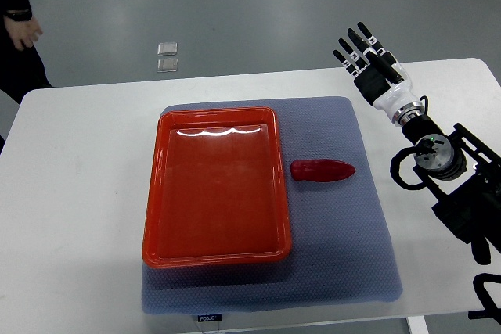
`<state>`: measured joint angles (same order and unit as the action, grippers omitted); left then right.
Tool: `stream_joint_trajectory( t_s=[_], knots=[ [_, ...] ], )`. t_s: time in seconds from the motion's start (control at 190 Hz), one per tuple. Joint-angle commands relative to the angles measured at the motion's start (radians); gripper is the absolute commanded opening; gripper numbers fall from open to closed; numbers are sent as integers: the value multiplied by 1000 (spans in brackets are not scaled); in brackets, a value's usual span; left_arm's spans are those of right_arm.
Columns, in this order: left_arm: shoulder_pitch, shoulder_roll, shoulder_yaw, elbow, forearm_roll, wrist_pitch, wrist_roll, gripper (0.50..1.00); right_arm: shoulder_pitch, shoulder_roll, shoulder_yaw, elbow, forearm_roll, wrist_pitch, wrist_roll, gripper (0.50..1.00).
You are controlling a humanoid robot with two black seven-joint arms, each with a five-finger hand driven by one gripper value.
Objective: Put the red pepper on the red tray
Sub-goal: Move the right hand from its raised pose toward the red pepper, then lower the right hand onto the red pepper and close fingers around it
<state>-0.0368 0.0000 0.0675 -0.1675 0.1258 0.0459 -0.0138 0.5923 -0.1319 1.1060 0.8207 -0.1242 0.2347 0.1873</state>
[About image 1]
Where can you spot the person's bare hand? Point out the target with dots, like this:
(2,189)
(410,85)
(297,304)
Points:
(23,34)

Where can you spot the black smartwatch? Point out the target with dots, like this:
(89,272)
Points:
(19,15)

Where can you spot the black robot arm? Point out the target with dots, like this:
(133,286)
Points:
(461,171)

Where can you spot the red plastic tray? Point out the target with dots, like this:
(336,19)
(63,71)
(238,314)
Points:
(217,190)

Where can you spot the upper silver floor plate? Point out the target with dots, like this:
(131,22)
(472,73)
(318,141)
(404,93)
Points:
(167,48)

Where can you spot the blue-grey honeycomb mat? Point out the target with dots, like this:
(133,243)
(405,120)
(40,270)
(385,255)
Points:
(341,247)

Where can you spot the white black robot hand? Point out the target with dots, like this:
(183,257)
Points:
(384,85)

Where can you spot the silver floor plate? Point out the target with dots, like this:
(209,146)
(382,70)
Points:
(165,65)
(167,48)

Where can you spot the black label at table edge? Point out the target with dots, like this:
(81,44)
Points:
(475,315)

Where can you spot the lower silver floor plate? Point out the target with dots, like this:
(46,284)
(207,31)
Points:
(165,65)

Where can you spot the red pepper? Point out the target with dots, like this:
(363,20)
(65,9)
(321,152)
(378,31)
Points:
(321,170)

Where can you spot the white table leg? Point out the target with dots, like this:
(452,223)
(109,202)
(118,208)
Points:
(417,325)

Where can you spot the person in dark clothes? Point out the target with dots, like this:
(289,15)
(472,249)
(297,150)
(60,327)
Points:
(22,69)

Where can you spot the black mat label tag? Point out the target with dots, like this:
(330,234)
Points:
(204,318)

